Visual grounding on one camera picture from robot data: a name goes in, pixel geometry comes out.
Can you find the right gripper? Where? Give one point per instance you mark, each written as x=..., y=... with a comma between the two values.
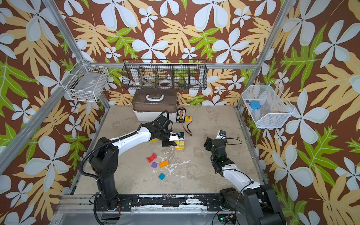
x=213, y=143

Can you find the lime cube block front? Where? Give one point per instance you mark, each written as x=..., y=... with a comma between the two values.
x=180, y=143

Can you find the orange rectangular wood block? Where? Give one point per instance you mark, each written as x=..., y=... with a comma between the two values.
x=164, y=164

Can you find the red arch wood block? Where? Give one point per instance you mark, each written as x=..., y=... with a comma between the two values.
x=151, y=158

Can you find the teal cube wood block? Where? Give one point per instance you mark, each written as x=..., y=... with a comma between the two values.
x=161, y=176

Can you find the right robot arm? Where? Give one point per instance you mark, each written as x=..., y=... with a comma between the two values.
x=257, y=202

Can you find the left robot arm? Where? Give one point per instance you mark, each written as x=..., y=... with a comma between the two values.
x=102, y=162

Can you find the purple cube wood block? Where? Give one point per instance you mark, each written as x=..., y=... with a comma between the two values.
x=154, y=165

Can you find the yellow tape measure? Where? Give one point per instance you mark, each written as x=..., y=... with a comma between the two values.
x=188, y=119

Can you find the white storage box brown lid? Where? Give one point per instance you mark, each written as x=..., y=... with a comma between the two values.
x=149, y=103

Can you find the blue small device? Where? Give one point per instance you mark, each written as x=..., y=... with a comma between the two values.
x=255, y=105

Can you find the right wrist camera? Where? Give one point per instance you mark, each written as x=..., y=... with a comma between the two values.
x=221, y=135

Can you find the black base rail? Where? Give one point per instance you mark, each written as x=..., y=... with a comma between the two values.
x=181, y=202

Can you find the black wire wall basket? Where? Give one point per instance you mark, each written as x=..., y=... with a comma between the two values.
x=181, y=74

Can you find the white wire basket right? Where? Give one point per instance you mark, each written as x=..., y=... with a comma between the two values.
x=275, y=110

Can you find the white wire basket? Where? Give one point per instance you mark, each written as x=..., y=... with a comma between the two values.
x=86, y=82
x=275, y=110

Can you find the white wire basket left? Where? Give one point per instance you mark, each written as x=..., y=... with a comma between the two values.
x=86, y=82

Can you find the aluminium frame post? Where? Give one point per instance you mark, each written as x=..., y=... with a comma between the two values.
x=275, y=30

